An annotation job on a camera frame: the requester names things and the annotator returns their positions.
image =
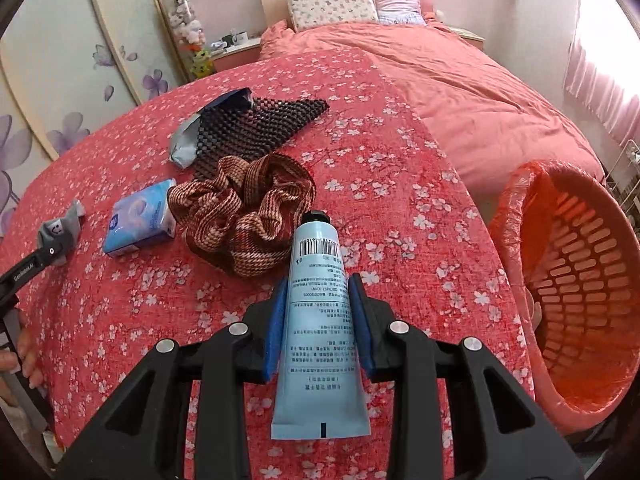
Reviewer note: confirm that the pink nightstand with mug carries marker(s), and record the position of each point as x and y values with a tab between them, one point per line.
237	57

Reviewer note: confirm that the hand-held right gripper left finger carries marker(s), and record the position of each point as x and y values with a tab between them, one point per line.
277	330

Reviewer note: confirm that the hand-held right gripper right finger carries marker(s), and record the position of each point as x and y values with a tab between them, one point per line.
360	325

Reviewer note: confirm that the light blue tube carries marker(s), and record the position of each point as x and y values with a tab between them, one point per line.
320	355

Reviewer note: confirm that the pink curtain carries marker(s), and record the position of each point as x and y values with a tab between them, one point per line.
610	60

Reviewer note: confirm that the pink duvet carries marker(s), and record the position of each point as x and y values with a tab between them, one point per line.
475	90

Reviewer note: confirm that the floral print pillow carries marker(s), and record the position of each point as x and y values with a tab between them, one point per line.
332	7

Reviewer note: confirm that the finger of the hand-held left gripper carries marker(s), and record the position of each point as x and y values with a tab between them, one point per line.
51	255

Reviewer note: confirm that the red floral tablecloth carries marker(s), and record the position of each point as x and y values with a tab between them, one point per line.
375	200

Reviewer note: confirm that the grey sock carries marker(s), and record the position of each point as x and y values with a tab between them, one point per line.
65	225

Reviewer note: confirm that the blue tissue packet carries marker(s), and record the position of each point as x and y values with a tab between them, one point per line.
140	222

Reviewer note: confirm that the grey-blue foil packet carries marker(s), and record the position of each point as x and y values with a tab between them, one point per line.
187	142

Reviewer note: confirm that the person's left hand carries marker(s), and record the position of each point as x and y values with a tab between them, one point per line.
31	360

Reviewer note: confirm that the brown striped scrunchie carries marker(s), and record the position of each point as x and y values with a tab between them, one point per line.
245	215

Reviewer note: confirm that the white mug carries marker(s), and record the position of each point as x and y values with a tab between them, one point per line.
239	38

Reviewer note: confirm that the black beaded mat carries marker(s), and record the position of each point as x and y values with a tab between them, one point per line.
265	125

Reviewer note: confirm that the pink striped pillow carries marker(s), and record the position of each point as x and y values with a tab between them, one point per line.
400	6

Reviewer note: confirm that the plush toy display tube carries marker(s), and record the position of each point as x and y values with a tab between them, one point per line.
187	35

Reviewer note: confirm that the orange plastic basket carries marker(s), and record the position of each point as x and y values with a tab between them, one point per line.
575	300

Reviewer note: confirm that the flower print wardrobe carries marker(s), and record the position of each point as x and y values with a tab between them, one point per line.
60	70

